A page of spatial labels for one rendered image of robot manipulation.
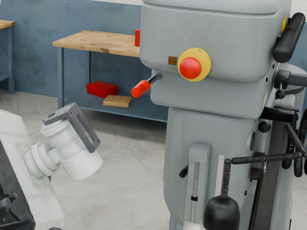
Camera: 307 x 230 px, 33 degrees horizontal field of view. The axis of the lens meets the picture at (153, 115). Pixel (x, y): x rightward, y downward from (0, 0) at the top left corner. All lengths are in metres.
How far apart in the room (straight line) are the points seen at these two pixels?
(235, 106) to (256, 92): 0.05
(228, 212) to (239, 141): 0.20
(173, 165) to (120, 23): 4.68
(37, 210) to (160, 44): 0.37
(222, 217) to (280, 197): 0.71
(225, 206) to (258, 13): 0.37
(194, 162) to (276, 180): 0.57
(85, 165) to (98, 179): 3.46
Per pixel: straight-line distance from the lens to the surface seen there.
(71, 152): 0.91
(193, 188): 1.16
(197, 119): 1.14
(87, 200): 4.07
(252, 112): 1.07
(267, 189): 1.68
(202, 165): 1.13
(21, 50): 6.48
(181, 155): 1.18
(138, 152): 4.88
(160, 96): 1.11
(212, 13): 0.95
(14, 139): 0.95
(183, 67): 0.92
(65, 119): 0.90
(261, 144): 1.34
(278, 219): 1.75
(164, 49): 0.98
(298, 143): 1.12
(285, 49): 0.97
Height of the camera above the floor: 1.99
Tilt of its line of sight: 20 degrees down
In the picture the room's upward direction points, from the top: 3 degrees clockwise
